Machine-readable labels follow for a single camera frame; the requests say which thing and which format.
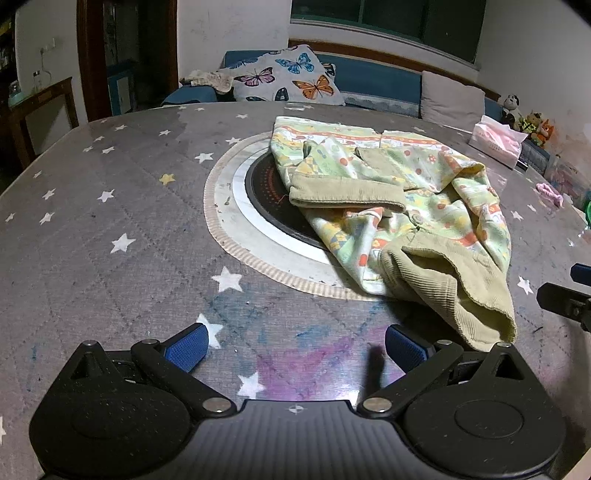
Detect small pink cloth scrap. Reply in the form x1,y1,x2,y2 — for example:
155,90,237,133
536,182,564,208

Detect panda plush toy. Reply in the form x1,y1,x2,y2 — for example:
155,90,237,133
501,94,523,132

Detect clear plastic storage box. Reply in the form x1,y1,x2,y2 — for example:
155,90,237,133
544,155,590,210

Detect grey cushion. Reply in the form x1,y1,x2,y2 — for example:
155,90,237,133
420,71,485,132

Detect black induction cooktop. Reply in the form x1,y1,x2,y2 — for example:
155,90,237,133
245,151,328,251

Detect pink tissue pack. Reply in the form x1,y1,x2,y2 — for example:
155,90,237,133
469,115,528,169

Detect yellow orange plush toys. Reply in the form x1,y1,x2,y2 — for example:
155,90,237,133
521,111,554,149

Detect butterfly print pillow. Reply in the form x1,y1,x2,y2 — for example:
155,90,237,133
221,45,346,106

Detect crumpled beige cloth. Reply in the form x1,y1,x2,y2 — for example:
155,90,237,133
179,70,233,94

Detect dark window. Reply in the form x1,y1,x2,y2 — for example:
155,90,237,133
291,0,487,62

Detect dark wooden doorway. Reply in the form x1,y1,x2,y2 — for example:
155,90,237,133
76,0,178,121

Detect dark wooden side table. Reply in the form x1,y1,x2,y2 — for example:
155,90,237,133
7,77,79,168

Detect patterned child's jacket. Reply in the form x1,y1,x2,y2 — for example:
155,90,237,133
270,116,517,352

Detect blue sofa bench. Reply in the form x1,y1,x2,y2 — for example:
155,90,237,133
162,50,503,121

